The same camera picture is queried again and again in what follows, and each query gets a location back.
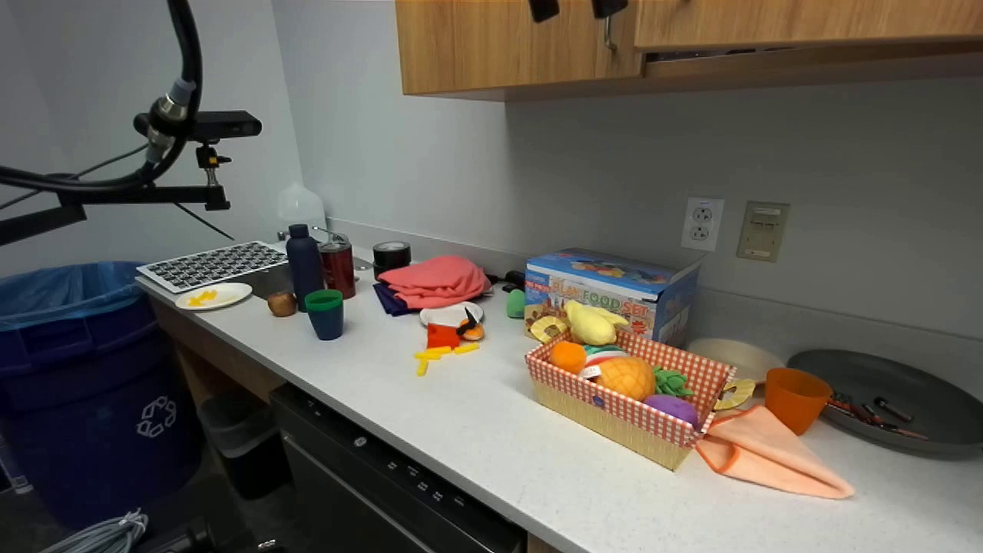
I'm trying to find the checkered white board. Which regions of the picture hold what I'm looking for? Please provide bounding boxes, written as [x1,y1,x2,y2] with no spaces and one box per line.
[136,239,292,297]

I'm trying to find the red white toy piece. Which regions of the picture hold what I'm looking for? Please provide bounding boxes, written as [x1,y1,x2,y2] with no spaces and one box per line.
[579,346,629,383]

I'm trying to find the black tape roll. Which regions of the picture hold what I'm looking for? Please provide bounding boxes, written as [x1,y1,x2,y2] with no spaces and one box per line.
[372,239,415,275]

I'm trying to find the dark blue bottle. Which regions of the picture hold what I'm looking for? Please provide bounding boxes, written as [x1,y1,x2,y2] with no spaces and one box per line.
[284,220,325,305]

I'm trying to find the small black trash bin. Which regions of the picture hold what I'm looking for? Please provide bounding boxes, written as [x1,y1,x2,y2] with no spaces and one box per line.
[195,390,294,505]

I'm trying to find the yellow toy banana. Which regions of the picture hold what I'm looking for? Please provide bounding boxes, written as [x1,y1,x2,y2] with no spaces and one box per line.
[563,297,633,349]

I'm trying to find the orange toy pineapple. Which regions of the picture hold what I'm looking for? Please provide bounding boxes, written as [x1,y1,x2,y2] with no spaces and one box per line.
[595,352,661,403]

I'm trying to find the dark red tumbler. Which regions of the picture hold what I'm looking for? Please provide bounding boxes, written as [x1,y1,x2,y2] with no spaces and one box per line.
[316,231,361,302]

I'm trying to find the black robot cable hose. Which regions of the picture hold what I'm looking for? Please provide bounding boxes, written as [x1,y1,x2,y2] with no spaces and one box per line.
[0,0,205,200]

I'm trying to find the beige bowl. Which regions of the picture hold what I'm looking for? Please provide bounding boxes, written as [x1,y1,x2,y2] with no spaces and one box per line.
[681,336,790,392]

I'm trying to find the blue recycling bin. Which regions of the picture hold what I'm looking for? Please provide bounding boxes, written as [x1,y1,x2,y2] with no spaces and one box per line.
[0,257,205,530]

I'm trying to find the wooden upper cabinet body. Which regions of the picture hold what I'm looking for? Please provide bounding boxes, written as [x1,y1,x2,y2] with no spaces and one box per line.
[504,37,983,101]

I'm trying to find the green leafy toy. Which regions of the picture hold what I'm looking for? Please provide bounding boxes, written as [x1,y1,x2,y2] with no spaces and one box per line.
[655,365,696,403]

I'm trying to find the pale yellow toy slice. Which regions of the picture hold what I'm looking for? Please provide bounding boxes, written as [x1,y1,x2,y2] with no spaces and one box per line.
[714,378,769,413]

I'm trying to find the yellow toy ring slice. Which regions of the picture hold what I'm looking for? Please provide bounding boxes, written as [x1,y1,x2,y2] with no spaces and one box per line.
[526,312,571,346]

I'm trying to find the toy bacon strips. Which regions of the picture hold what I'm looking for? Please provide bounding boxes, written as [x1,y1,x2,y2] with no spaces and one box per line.
[826,390,932,444]

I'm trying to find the orange toy fruit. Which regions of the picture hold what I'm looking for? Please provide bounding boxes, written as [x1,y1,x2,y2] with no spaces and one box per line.
[546,338,591,378]

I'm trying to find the blue cup with green rim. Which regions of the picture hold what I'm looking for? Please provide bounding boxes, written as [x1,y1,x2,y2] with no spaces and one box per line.
[302,286,352,343]

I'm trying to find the white wall outlet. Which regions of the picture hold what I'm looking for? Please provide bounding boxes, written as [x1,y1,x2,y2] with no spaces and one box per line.
[678,192,729,256]

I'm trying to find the red checkered basket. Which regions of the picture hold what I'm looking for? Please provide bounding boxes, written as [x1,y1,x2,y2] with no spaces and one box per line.
[523,333,739,472]

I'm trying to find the dark grey plate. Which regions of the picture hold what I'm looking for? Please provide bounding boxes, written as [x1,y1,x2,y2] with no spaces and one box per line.
[783,346,983,465]

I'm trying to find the red orange toy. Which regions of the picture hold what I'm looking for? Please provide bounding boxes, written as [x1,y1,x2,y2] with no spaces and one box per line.
[424,305,489,352]

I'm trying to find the black dishwasher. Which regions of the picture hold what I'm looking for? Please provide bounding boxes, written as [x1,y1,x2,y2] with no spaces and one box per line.
[268,382,532,553]

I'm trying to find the salmon napkin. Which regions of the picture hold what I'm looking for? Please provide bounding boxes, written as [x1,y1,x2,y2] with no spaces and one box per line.
[693,403,860,505]

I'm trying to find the yellow toy fries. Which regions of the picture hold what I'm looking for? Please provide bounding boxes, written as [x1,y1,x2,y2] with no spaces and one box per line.
[411,340,484,378]

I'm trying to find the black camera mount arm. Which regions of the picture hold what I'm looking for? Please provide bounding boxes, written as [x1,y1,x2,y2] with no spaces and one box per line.
[0,141,234,248]

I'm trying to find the clear plastic jug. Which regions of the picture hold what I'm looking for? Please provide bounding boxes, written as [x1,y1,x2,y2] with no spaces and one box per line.
[274,181,332,245]

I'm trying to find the orange plastic cup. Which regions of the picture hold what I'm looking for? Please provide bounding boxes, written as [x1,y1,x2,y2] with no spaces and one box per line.
[763,365,837,439]

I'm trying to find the blue toy food box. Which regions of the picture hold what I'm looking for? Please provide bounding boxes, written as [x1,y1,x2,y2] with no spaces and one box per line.
[523,245,703,349]

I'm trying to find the beige wall plate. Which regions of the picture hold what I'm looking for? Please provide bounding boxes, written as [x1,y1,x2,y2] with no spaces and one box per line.
[735,195,793,268]

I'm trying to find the grey bag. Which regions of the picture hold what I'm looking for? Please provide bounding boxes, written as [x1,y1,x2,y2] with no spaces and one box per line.
[41,508,154,553]

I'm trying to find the black stereo camera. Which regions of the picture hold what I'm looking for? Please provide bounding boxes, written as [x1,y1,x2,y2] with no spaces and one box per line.
[131,108,266,145]

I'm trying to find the white plate with yellow food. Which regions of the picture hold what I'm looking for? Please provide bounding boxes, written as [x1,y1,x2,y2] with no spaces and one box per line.
[172,280,254,312]

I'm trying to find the purple toy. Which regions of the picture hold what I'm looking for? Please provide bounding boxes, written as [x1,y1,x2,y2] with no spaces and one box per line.
[647,392,703,430]

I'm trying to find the small brown toy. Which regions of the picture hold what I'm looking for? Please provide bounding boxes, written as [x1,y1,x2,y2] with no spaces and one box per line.
[266,289,302,318]

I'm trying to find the dark blue cloth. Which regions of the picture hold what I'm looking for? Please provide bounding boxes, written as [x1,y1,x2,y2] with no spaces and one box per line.
[372,280,415,318]

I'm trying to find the pink cloth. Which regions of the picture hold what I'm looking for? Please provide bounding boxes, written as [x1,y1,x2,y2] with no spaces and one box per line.
[379,256,494,312]

